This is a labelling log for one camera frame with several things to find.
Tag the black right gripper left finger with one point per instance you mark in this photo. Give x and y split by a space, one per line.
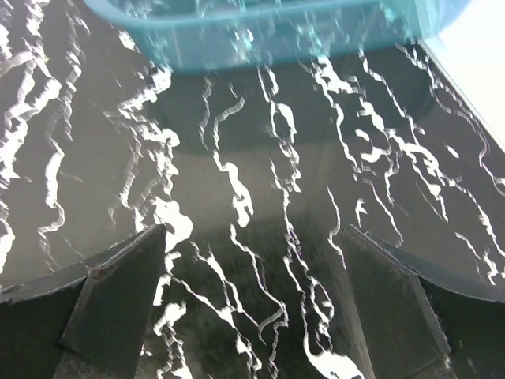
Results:
87 320

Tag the teal translucent plastic bin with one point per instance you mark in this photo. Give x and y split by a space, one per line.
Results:
205 36

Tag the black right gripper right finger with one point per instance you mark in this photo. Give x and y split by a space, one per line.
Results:
407 317

